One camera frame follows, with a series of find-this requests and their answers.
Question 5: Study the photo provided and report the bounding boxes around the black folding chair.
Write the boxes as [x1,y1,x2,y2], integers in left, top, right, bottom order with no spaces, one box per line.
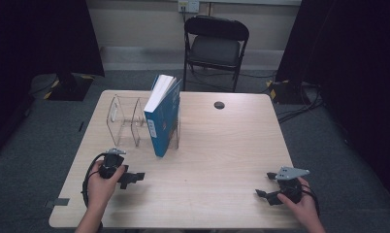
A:
[182,15,250,93]

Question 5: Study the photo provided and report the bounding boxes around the clear acrylic book rack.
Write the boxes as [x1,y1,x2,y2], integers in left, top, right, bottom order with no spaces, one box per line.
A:
[105,94,181,150]

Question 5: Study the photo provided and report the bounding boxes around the black floor cables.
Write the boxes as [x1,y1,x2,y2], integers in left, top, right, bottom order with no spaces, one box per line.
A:
[276,83,325,125]

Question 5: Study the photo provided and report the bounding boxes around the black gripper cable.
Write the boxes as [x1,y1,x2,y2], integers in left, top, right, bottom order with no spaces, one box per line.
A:
[299,183,321,217]
[81,152,109,209]

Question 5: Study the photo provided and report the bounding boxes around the blue book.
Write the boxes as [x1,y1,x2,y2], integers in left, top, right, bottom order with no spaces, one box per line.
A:
[143,74,182,158]

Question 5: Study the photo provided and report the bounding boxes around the black stand base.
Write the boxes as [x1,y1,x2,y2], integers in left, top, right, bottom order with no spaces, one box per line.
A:
[266,79,312,105]
[44,72,95,102]

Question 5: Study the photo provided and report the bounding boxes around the person's left hand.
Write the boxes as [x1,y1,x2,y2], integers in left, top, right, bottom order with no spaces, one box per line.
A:
[85,160,126,212]

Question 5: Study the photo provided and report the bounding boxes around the person's right hand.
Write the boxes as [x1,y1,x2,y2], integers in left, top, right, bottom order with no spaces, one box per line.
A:
[277,178,318,224]

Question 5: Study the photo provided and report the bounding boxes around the white wall socket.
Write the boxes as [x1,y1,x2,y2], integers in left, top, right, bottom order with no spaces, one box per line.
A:
[178,0,201,14]

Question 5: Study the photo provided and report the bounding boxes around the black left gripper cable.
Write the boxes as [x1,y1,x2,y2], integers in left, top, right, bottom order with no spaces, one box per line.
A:
[81,152,109,209]

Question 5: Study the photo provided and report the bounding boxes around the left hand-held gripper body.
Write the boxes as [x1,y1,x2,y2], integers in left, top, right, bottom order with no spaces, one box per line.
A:
[99,148,130,180]

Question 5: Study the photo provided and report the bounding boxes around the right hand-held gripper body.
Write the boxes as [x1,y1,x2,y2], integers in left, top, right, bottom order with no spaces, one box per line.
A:
[276,166,310,205]

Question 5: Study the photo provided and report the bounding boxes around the grey tape strip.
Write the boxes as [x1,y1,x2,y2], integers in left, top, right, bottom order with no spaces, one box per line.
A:
[44,197,71,209]

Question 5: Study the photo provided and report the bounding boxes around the thin black floor cable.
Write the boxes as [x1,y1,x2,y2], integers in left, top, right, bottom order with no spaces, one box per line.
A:
[189,66,277,92]

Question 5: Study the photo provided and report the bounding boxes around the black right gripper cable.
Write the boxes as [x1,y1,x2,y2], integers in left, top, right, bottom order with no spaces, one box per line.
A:
[299,183,321,217]

